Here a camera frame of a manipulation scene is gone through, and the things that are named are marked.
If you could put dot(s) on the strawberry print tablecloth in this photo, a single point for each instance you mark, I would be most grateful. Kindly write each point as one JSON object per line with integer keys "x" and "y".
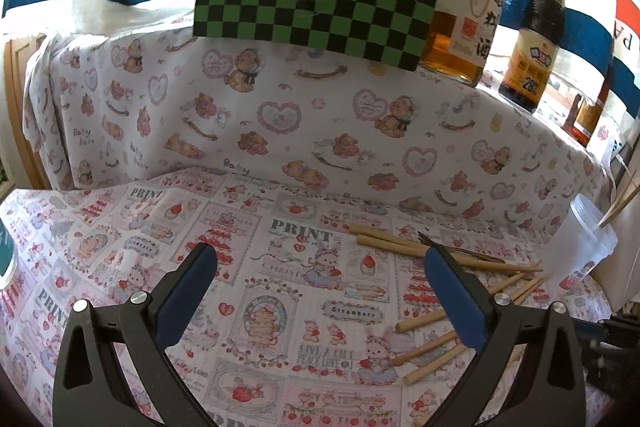
{"x": 280, "y": 307}

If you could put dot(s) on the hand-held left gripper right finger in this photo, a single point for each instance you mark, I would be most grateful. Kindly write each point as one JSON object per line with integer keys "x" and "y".
{"x": 460, "y": 302}

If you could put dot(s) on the clear spray bottle green label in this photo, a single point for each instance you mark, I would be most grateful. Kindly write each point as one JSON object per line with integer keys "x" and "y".
{"x": 6, "y": 257}

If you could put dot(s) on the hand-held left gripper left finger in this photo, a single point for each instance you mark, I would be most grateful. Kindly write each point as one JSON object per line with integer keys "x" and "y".
{"x": 180, "y": 302}

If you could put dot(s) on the red label sauce bottle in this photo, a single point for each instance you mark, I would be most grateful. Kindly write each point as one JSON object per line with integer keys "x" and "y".
{"x": 587, "y": 119}

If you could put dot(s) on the dark soy sauce bottle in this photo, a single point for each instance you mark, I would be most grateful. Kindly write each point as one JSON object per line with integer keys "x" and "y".
{"x": 530, "y": 72}

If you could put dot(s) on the wooden side panel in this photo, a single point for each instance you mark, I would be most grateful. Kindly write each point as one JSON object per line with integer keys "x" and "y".
{"x": 15, "y": 107}

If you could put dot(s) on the clear plastic cup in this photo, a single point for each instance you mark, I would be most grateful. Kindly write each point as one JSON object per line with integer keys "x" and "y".
{"x": 580, "y": 247}

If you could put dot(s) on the dark metal fork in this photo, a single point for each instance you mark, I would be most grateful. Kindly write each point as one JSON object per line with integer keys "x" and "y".
{"x": 475, "y": 255}

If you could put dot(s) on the bear print cloth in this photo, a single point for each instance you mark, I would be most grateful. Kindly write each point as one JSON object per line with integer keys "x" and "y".
{"x": 300, "y": 117}

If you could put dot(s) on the clear cooking wine bottle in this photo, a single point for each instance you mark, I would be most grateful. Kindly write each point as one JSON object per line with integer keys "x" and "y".
{"x": 452, "y": 42}

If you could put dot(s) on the pile of bamboo chopsticks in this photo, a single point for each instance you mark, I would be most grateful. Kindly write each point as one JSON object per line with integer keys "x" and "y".
{"x": 385, "y": 241}

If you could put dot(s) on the white power adapter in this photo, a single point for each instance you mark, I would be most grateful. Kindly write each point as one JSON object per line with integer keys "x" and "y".
{"x": 619, "y": 157}

